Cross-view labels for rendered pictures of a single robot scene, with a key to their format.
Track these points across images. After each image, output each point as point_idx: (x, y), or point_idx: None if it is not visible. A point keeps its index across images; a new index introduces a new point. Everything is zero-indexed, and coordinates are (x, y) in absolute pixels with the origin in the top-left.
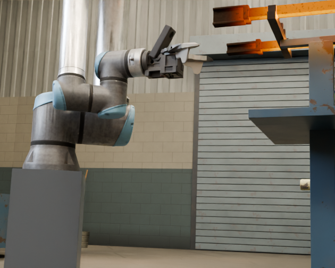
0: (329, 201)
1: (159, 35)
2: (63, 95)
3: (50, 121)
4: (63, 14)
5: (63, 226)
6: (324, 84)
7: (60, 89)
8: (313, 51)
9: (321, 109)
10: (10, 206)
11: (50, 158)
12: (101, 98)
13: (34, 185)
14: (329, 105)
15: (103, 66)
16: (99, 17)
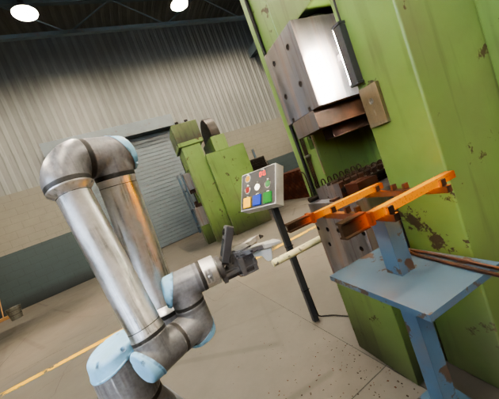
0: (430, 323)
1: (225, 239)
2: (162, 367)
3: (133, 387)
4: (93, 262)
5: None
6: (401, 245)
7: (157, 362)
8: (387, 222)
9: (470, 287)
10: None
11: None
12: (197, 332)
13: None
14: (409, 257)
15: (178, 298)
16: (122, 234)
